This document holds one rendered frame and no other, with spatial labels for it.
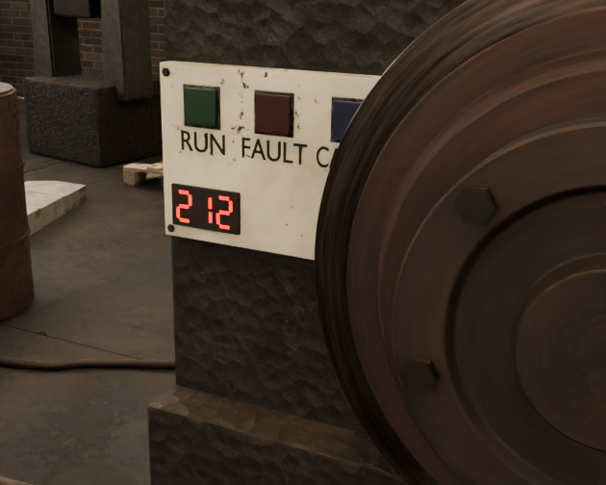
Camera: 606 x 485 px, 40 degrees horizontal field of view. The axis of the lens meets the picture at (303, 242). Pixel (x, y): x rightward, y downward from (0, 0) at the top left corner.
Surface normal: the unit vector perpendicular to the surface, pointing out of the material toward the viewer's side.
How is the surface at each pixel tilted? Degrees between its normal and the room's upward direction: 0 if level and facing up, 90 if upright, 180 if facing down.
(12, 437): 0
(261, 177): 90
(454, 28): 90
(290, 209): 90
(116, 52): 90
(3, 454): 0
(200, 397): 0
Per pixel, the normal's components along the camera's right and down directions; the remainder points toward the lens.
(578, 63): -0.40, -0.73
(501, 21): -0.44, 0.27
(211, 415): 0.02, -0.95
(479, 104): -0.68, -0.63
